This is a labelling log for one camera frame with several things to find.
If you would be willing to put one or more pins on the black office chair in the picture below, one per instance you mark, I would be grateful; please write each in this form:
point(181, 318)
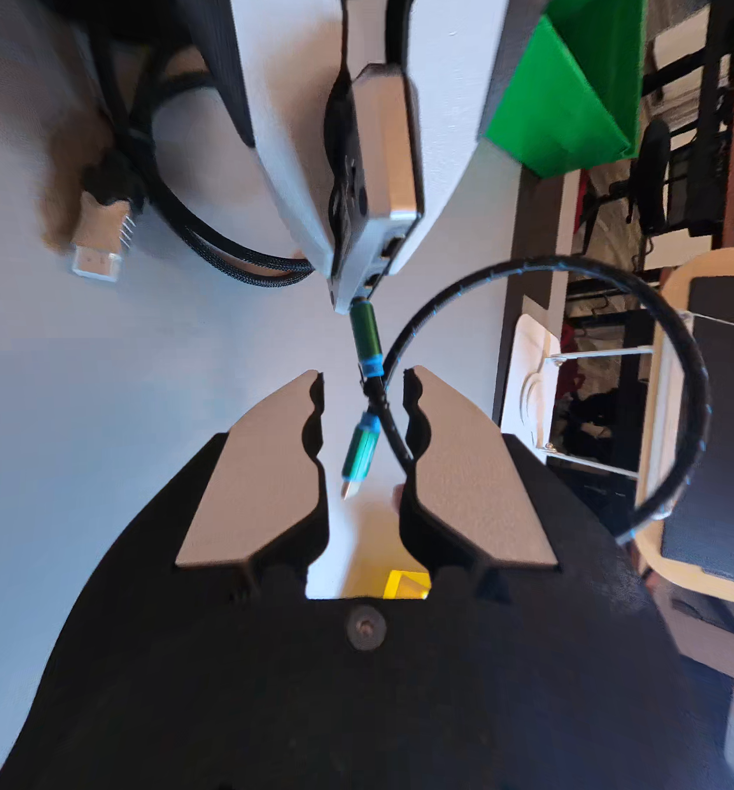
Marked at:
point(651, 179)

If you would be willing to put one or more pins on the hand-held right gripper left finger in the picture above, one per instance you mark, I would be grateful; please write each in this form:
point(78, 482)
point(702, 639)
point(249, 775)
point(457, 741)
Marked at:
point(255, 487)

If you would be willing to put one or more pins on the white desk stand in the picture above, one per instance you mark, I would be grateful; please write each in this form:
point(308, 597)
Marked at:
point(527, 382)

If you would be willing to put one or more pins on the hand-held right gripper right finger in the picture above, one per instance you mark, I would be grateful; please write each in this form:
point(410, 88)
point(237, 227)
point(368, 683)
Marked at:
point(478, 494)

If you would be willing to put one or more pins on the black wood-rimmed panel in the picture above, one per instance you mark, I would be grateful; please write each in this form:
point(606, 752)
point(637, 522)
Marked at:
point(725, 432)

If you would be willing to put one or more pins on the green plastic bin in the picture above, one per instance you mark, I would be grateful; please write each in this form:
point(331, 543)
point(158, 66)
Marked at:
point(564, 92)

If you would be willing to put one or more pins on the yellow plastic bin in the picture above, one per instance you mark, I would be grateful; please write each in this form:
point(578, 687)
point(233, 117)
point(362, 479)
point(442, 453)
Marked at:
point(407, 585)

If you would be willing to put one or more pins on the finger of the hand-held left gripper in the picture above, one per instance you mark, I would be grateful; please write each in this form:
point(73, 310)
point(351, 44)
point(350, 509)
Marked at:
point(286, 123)
point(453, 92)

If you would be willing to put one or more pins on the silver HDMI switch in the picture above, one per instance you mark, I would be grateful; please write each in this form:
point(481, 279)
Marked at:
point(385, 148)

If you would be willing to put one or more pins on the person's right hand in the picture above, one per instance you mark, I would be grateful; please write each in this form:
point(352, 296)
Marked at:
point(397, 498)

